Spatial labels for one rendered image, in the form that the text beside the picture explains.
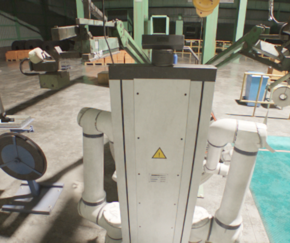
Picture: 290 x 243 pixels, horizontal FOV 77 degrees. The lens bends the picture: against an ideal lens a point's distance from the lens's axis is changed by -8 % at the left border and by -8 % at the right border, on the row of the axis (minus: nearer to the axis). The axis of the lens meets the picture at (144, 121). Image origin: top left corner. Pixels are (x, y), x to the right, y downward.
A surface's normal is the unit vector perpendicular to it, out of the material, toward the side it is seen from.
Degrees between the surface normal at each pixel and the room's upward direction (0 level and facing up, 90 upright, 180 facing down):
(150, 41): 61
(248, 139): 82
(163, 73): 90
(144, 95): 90
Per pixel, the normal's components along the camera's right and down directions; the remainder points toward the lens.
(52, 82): -0.18, 0.40
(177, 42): -0.05, -0.07
